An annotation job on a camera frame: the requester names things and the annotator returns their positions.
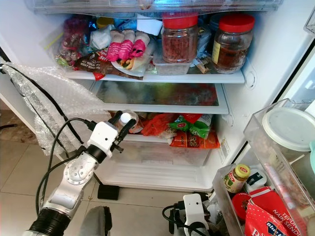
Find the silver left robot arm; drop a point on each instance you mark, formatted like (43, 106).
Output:
(78, 177)

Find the orange snack packet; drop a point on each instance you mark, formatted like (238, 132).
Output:
(194, 141)

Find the fridge door with bins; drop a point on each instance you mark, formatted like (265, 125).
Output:
(300, 83)

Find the bubble wrap sheet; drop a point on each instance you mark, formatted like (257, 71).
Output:
(64, 101)

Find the white crumpled bag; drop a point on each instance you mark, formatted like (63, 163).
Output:
(100, 38)

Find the grey robot leg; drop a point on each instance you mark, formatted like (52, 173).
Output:
(98, 221)

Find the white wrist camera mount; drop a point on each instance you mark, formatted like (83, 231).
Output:
(196, 209)
(103, 137)

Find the white fridge cabinet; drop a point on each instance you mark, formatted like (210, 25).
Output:
(266, 73)

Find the yellow lid mustard jar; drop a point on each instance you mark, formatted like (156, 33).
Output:
(235, 179)

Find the red snack packet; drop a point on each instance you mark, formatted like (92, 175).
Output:
(157, 124)

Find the pink wrapped snack bundle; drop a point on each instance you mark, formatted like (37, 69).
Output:
(125, 47)

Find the small clear cup white lid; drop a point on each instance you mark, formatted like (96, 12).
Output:
(126, 117)

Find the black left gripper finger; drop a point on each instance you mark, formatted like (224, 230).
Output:
(116, 118)
(130, 126)

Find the dark purple zip bag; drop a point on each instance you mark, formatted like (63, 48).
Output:
(74, 39)

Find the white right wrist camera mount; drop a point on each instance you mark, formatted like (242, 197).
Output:
(196, 209)

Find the white carton box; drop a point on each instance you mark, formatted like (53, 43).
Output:
(149, 24)

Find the clear plastic food box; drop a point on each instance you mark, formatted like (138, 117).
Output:
(172, 68)

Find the red white food pouch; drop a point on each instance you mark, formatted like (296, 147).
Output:
(273, 214)

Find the brown chocolate packet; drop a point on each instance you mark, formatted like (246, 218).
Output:
(98, 65)

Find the red lid brown jar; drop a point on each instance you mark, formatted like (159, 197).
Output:
(232, 46)

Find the clear crisper drawer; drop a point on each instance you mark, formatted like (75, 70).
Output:
(167, 155)

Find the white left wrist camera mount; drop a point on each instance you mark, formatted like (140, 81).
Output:
(103, 137)

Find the red round lid tin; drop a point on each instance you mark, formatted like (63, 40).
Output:
(241, 205)

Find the green snack packet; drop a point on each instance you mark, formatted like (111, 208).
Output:
(189, 125)

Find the red lid peanut jar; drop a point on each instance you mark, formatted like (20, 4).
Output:
(179, 42)

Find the white round lid container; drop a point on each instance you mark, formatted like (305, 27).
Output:
(290, 128)

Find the patterned floor rug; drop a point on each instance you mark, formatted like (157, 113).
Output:
(17, 128)

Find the clear fridge door bin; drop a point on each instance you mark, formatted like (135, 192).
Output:
(261, 162)
(221, 206)

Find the black fridge foot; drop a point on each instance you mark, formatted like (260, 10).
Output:
(108, 191)

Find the glass fridge shelf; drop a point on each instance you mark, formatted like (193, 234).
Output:
(157, 96)
(202, 77)

